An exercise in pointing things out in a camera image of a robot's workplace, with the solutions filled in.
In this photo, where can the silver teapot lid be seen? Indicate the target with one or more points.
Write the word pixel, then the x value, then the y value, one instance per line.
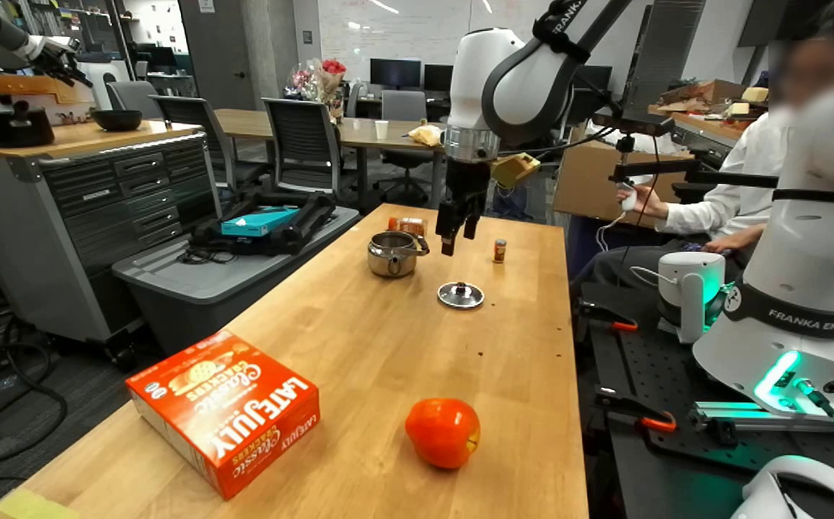
pixel 460 296

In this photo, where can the white curved cover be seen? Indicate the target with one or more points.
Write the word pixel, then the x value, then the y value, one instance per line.
pixel 799 478

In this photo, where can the red tomato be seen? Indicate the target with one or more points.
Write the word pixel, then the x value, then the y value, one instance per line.
pixel 443 433

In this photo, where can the wooden office table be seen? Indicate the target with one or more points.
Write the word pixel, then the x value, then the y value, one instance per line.
pixel 377 135

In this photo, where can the black computer monitor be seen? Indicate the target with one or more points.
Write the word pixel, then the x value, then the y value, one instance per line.
pixel 437 76
pixel 393 74

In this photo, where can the grey drawer cabinet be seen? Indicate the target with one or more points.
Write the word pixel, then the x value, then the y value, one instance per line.
pixel 78 213

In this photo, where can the yellow bag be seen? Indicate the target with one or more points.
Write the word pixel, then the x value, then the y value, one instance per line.
pixel 426 135

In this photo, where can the white box with green light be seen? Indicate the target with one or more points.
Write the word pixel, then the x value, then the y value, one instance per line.
pixel 691 289

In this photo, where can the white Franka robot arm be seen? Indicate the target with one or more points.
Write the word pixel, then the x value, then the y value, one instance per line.
pixel 799 250

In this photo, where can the spice jar with grey cap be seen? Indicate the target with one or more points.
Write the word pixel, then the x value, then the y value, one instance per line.
pixel 499 252

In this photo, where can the red flower bouquet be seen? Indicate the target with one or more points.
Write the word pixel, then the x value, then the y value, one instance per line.
pixel 325 74

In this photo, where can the orange cracker box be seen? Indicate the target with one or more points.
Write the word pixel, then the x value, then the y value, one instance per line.
pixel 228 409

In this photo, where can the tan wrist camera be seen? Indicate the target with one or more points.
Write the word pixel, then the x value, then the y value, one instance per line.
pixel 514 168

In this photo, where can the black bowl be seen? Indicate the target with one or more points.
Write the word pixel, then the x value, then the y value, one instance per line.
pixel 117 120

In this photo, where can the large cardboard box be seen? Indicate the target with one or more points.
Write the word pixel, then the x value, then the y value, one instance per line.
pixel 589 182

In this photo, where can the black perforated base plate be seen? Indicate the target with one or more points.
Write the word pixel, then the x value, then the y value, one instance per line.
pixel 646 471

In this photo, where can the black pot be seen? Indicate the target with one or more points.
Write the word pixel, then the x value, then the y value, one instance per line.
pixel 12 125

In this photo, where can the teal and black bag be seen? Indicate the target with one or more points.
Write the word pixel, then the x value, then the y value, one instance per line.
pixel 258 224

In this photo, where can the grey plastic cart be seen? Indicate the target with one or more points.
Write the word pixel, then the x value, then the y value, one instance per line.
pixel 202 289

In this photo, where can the person in white shirt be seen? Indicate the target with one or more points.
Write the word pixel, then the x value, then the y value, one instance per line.
pixel 723 205

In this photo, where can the yellow green pad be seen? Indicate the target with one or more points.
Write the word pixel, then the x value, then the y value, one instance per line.
pixel 36 505

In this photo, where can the orange black clamp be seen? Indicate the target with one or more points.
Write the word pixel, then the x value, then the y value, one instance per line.
pixel 619 324
pixel 642 417

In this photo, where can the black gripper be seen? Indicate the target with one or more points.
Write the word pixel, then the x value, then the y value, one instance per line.
pixel 469 182

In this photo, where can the silver metal teapot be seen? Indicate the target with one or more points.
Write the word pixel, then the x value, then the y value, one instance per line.
pixel 391 257

